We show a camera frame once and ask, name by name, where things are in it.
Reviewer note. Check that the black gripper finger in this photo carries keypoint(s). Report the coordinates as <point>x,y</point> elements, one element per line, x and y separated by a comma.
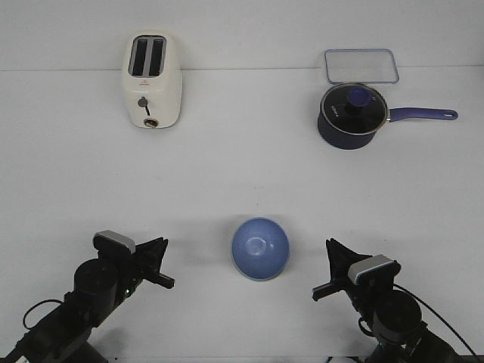
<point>149,255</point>
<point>340,259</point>

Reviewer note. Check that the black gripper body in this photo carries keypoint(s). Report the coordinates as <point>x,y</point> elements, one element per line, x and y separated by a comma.
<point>136,268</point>
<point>369,287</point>

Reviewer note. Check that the blue bowl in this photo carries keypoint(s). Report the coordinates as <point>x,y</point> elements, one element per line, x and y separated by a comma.
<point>260,249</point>

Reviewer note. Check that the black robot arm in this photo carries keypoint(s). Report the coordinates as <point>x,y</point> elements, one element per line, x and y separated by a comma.
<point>100,285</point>
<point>387,311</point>

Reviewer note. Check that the dark blue saucepan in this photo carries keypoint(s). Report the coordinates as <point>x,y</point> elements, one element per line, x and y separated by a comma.
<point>345,141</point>

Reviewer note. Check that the glass pot lid blue knob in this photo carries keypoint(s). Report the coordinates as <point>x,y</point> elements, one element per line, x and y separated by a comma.
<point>354,108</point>

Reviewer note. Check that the white two-slot toaster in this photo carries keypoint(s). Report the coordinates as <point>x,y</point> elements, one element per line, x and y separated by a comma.
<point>151,80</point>

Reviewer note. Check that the clear container lid blue rim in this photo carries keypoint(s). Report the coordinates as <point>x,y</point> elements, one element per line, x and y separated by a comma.
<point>366,65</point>

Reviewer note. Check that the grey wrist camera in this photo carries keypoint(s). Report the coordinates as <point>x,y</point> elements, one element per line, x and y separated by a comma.
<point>111,242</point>
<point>375,267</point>

